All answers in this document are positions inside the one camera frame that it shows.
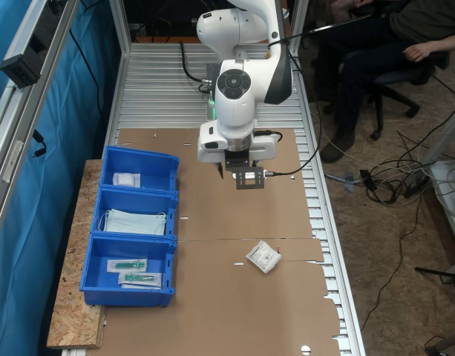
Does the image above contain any long black floor cable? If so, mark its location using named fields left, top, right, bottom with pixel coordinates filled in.
left=361, top=199, right=424, bottom=332

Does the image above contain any black box on beam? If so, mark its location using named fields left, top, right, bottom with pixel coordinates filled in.
left=0, top=53, right=42, bottom=89

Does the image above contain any blue bin with masks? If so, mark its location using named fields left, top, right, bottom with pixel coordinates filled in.
left=90, top=185, right=180, bottom=240

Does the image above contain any black hanging cable plug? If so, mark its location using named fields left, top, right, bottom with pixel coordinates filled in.
left=31, top=129, right=48, bottom=158

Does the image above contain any black office chair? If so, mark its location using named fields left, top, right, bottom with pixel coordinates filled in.
left=341, top=50, right=451, bottom=142

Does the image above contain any aluminium profile beam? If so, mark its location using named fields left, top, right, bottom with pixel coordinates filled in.
left=0, top=0, right=80, bottom=257

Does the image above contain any aluminium frame post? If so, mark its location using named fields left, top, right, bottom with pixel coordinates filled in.
left=287, top=0, right=310, bottom=57
left=108, top=0, right=132, bottom=51

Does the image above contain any gauze pad in clear bag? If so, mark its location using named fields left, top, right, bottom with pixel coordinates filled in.
left=112, top=171, right=143, bottom=188

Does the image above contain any black power strip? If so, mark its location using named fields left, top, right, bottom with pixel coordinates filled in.
left=402, top=173, right=431, bottom=199

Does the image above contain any black power adapter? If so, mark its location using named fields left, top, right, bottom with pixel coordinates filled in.
left=359, top=169, right=377, bottom=192

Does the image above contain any blue bin with gauze packets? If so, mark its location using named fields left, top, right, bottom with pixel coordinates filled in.
left=100, top=145, right=181, bottom=194

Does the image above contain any green syringe in clear packet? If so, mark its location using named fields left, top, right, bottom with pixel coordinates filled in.
left=106, top=257, right=148, bottom=274
left=117, top=271, right=164, bottom=290

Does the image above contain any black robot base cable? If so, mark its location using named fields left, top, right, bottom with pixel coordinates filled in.
left=179, top=40, right=214, bottom=94

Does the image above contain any blue bin with syringe packets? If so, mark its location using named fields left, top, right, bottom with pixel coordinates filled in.
left=79, top=233, right=177, bottom=309

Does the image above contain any white printed sterile packet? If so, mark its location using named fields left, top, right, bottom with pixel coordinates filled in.
left=245, top=240, right=283, bottom=276

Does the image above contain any OSB wood board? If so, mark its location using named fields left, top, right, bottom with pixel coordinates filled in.
left=45, top=159, right=108, bottom=351

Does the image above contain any stack of light blue masks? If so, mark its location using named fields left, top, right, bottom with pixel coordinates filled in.
left=97, top=208, right=167, bottom=237

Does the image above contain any person's hand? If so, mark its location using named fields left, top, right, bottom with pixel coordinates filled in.
left=403, top=41, right=436, bottom=63

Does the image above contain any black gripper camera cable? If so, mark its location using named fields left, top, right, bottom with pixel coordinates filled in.
left=266, top=13, right=373, bottom=177

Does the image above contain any brown cardboard table cover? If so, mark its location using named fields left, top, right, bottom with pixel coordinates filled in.
left=91, top=127, right=341, bottom=356

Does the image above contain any black gripper camera bracket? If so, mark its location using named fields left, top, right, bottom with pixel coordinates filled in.
left=223, top=150, right=267, bottom=191

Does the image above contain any person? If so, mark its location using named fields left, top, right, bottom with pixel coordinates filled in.
left=318, top=0, right=455, bottom=164

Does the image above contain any tangle of floor cables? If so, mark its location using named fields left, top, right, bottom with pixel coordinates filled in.
left=359, top=129, right=455, bottom=205

